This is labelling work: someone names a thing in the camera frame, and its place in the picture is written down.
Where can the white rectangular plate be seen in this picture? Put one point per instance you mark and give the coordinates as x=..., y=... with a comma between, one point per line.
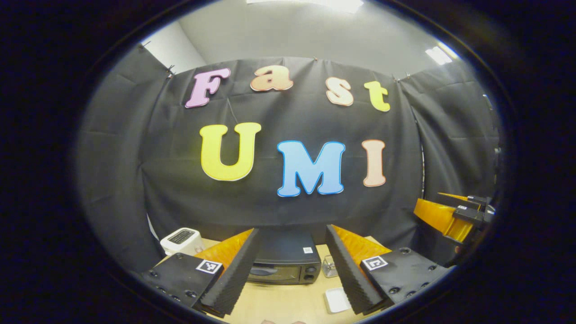
x=336, y=300

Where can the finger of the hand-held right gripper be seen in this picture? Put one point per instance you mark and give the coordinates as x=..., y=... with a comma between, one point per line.
x=454, y=196
x=438, y=218

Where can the white toaster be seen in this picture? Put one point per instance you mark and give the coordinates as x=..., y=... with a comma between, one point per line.
x=180, y=240

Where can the black electric oven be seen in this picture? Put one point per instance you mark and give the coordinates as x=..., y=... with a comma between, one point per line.
x=288, y=252

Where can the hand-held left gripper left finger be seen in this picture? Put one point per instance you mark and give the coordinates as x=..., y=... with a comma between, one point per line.
x=236, y=274

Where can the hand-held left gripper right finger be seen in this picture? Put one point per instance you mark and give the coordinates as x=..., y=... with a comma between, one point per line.
x=348, y=270

